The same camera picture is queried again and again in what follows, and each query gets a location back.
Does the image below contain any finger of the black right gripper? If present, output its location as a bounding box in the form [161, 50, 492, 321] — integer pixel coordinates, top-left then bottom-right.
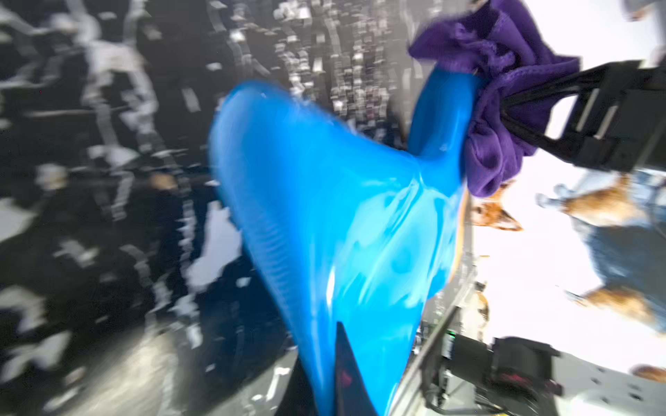
[502, 61, 642, 107]
[501, 116, 588, 164]

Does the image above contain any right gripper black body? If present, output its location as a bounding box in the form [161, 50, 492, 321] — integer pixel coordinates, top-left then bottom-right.
[566, 61, 665, 173]

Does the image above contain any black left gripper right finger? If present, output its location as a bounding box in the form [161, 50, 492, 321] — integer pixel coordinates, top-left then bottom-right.
[335, 322, 377, 416]

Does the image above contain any purple cloth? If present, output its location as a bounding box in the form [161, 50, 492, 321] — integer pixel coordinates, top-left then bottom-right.
[409, 1, 580, 198]

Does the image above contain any blue rubber boot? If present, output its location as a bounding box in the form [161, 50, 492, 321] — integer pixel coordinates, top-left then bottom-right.
[209, 69, 484, 415]

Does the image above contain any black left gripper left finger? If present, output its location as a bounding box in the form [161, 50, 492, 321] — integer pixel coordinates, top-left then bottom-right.
[274, 358, 318, 416]

